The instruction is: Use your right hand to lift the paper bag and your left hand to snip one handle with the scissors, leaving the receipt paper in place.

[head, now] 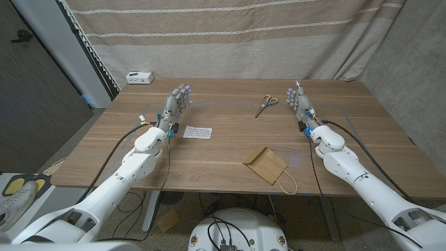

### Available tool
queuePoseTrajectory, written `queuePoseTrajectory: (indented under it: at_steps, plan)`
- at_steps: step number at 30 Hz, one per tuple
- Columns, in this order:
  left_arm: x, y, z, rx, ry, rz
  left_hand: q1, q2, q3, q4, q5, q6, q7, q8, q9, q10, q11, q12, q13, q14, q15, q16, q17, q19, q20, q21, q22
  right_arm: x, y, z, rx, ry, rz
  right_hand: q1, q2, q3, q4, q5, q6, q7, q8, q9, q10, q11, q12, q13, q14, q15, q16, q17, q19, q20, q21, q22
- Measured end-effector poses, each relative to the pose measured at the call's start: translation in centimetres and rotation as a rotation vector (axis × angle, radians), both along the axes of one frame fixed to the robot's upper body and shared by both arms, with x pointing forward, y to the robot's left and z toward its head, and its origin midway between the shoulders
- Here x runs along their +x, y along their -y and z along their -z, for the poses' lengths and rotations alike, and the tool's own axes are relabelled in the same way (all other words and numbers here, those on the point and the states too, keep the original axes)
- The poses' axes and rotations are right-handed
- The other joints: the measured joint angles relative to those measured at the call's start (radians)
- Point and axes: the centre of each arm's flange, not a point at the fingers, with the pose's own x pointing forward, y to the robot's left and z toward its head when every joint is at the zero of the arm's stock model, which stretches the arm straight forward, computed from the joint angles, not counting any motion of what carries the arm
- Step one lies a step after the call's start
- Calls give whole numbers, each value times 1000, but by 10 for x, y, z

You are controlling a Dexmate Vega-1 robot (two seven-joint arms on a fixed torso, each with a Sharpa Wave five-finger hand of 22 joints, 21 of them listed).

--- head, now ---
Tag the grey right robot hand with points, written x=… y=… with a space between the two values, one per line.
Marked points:
x=302 y=104

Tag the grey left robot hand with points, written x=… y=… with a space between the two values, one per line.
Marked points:
x=172 y=108

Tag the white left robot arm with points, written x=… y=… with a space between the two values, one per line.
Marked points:
x=115 y=188

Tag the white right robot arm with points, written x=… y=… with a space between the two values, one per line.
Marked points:
x=366 y=181

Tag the white printed receipt paper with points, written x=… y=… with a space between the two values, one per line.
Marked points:
x=197 y=132

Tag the small brown floor paper bag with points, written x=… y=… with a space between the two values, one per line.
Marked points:
x=168 y=220

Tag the white power strip box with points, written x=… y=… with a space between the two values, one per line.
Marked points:
x=139 y=77

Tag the beige striped curtain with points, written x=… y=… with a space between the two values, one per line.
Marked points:
x=226 y=45

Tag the black round floor fan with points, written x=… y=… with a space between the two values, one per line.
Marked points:
x=170 y=197

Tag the white table leg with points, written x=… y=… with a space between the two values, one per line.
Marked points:
x=150 y=212

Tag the grey table leg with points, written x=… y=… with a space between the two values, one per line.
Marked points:
x=330 y=219

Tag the grey backdrop cloth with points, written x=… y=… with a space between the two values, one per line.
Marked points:
x=418 y=42

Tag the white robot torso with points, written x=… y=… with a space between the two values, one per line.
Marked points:
x=251 y=226

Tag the dark textured door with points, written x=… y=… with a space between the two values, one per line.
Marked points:
x=35 y=104

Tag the yellow black pad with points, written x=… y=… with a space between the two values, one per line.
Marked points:
x=41 y=182
x=14 y=185

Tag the white shoe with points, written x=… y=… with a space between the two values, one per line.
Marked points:
x=17 y=205

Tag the white door frame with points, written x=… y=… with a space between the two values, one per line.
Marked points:
x=62 y=45

